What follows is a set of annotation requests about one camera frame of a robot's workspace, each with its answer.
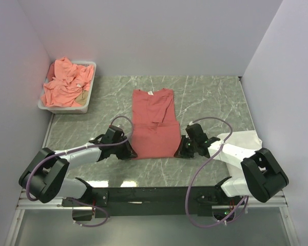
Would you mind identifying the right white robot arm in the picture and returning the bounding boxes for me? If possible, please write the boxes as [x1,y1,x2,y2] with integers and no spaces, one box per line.
[175,123,290,204]

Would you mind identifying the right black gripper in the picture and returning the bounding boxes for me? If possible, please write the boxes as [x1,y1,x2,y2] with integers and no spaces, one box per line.
[174,135,198,159]

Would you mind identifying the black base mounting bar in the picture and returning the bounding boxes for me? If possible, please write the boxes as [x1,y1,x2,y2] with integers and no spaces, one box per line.
[61,186,246,219]

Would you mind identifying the salmon pink t-shirt pile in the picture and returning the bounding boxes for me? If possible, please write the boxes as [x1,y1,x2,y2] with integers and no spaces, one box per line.
[41,57,95,108]

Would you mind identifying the tan t-shirt in basket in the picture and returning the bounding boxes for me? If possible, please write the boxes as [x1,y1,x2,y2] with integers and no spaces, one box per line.
[74,90,89,107]

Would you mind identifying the aluminium rail frame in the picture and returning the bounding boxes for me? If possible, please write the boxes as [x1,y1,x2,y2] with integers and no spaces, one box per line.
[5,191,300,245]

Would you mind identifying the red t-shirt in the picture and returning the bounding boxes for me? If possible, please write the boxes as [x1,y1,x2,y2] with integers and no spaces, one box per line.
[131,88,181,159]

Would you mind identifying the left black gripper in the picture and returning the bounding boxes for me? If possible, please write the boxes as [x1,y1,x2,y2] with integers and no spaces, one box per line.
[111,135,137,160]

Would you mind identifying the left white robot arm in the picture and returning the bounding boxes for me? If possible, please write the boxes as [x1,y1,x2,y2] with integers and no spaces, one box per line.
[18,125,138,206]

